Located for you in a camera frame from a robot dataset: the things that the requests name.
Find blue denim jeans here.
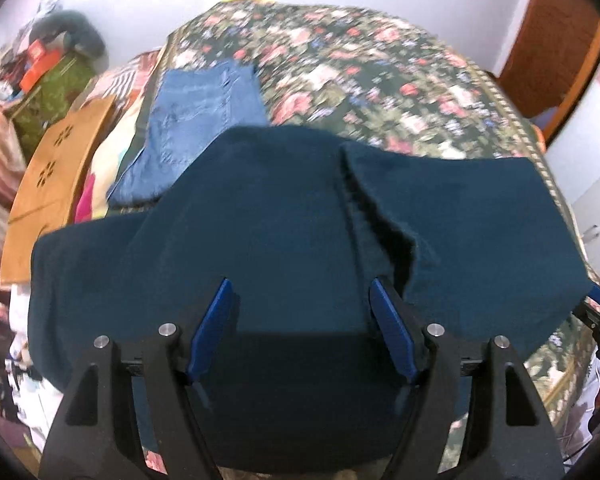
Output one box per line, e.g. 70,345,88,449
106,59,272,207

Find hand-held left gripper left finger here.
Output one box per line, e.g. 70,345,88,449
39,277,241,480

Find pile of clothes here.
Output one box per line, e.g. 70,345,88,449
0,0,63,61

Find striped quilt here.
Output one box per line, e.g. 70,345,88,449
87,47,167,126

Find grey pillow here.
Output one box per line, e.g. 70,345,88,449
34,9,109,60

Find floral blanket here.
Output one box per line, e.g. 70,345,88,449
145,0,600,476

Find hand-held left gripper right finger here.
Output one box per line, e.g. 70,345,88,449
370,277,566,480

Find white printed clutter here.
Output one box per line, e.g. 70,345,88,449
0,285,63,466

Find dark pants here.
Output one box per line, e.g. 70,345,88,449
29,125,594,477

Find green storage box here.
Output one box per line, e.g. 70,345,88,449
9,54,99,148

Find wooden lap desk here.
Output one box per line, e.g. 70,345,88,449
0,95,119,292

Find colourful cartoon blanket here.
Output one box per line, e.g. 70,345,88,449
72,110,153,226

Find brown wooden door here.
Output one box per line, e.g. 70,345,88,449
497,0,600,147

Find orange box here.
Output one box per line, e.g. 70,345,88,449
19,49,64,92

